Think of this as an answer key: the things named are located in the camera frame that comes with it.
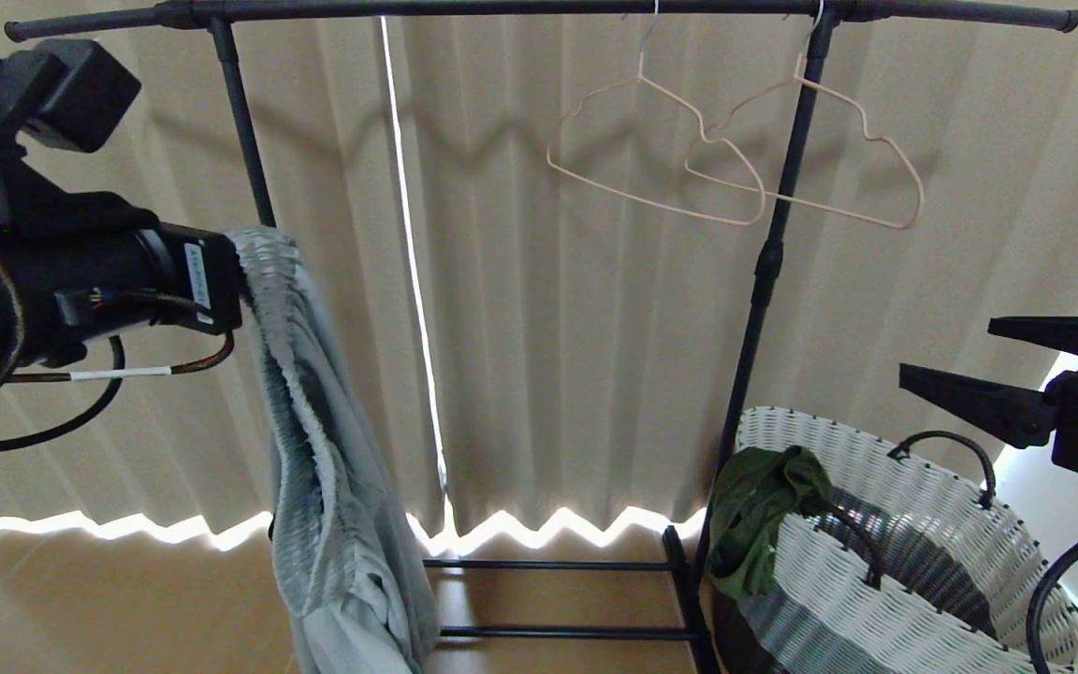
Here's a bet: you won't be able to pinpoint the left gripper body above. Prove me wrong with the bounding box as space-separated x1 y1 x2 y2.
0 223 246 387

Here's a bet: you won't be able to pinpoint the pale grey shorts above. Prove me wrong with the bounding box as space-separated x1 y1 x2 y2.
225 225 444 674

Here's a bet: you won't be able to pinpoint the pink clothes hanger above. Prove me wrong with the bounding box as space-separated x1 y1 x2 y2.
546 0 768 228
683 0 926 232

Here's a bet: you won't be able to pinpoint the white laundry basket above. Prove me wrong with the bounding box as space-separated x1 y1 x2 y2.
715 404 1078 674

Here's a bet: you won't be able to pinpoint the black clothes rack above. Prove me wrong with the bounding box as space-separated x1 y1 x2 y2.
4 0 1078 674

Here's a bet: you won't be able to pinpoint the green garment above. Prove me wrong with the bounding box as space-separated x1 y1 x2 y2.
707 445 837 603

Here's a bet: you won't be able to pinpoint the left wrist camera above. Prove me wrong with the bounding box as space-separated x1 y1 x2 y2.
0 37 159 237

